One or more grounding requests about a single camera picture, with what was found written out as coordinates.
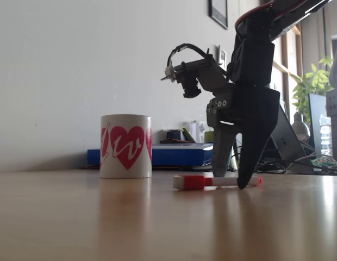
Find grey desk lamp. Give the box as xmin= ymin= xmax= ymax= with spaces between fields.
xmin=291 ymin=112 xmax=312 ymax=142

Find black picture frame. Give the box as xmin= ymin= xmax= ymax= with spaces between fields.
xmin=208 ymin=0 xmax=229 ymax=30

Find black cable on desk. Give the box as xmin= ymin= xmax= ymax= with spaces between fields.
xmin=254 ymin=158 xmax=337 ymax=175

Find dark computer monitor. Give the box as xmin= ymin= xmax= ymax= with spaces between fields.
xmin=308 ymin=92 xmax=329 ymax=156

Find clear plastic container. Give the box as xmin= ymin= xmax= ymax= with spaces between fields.
xmin=189 ymin=120 xmax=208 ymax=144

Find dark small box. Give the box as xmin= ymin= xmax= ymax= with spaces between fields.
xmin=165 ymin=129 xmax=186 ymax=141

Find clear plastic water bottle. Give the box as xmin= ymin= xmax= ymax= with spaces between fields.
xmin=319 ymin=114 xmax=334 ymax=157

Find dark slanted stand panel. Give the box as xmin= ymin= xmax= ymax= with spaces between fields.
xmin=262 ymin=99 xmax=316 ymax=175

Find blue binder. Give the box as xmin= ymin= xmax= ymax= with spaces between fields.
xmin=86 ymin=143 xmax=214 ymax=167

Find green printed packet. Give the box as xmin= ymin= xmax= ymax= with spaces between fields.
xmin=310 ymin=156 xmax=337 ymax=167

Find white cup pink hearts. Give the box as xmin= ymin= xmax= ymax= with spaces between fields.
xmin=99 ymin=114 xmax=153 ymax=179

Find small framed wall picture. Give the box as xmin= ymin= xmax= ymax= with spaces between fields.
xmin=217 ymin=45 xmax=228 ymax=70

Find green potted plant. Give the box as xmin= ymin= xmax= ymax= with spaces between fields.
xmin=291 ymin=53 xmax=335 ymax=120

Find black camera on grey mount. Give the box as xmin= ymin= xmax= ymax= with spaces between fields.
xmin=160 ymin=58 xmax=234 ymax=99

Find black camera cable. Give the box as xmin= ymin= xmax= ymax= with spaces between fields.
xmin=167 ymin=42 xmax=213 ymax=69

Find white marker pen red cap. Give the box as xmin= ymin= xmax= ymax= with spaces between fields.
xmin=173 ymin=175 xmax=263 ymax=191

